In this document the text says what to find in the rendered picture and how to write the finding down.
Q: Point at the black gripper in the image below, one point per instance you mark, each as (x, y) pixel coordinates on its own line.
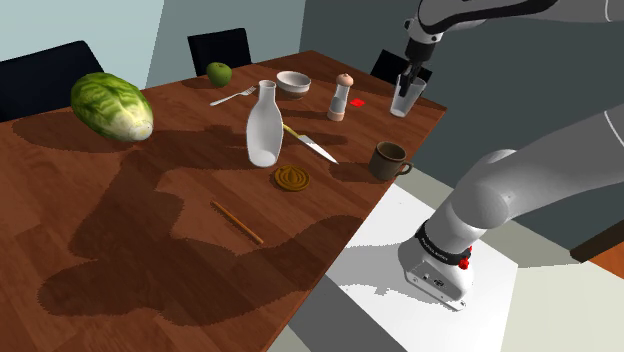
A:
(419, 51)

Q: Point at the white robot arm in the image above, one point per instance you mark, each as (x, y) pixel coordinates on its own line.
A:
(512, 187)

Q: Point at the clear drinking glass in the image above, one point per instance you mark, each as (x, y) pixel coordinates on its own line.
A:
(403, 103)

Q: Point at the small red square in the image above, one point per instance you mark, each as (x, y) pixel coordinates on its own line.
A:
(358, 102)

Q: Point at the pepper grinder with wooden ends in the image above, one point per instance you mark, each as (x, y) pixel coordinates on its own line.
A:
(340, 100)

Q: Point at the brown mug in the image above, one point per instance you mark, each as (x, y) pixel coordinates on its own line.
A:
(386, 162)

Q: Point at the white bowl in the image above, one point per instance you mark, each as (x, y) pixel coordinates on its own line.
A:
(293, 84)

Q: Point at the white bottle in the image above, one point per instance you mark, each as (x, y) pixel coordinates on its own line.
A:
(264, 131)

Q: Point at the round brown citrus juicer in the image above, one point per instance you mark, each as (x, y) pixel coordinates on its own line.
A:
(292, 178)

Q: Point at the silver fork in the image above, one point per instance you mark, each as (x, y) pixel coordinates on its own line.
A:
(229, 97)

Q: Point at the green apple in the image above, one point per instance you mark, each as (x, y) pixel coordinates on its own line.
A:
(219, 74)

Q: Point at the wooden stick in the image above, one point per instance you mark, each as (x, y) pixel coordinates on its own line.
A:
(237, 222)

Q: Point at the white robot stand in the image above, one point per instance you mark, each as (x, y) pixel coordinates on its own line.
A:
(429, 326)

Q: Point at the green cabbage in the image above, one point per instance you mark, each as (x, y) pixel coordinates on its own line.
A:
(109, 105)

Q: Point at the brown wooden table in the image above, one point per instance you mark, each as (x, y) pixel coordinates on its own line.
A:
(97, 204)

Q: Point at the wide black chair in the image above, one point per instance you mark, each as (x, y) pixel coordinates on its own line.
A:
(39, 78)

